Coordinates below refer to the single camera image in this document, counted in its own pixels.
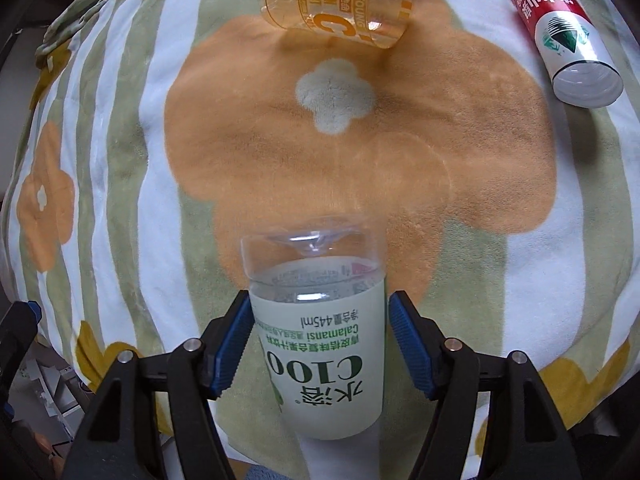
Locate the green label C100 plastic cup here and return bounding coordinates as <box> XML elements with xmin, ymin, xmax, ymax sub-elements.
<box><xmin>241</xmin><ymin>216</ymin><xmax>386</xmax><ymax>440</ymax></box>

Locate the striped floral fleece blanket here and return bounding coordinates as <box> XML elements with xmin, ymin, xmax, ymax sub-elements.
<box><xmin>0</xmin><ymin>0</ymin><xmax>640</xmax><ymax>480</ymax></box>

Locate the red label plastic cup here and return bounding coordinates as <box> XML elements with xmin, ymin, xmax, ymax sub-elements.
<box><xmin>510</xmin><ymin>0</ymin><xmax>624</xmax><ymax>108</ymax></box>

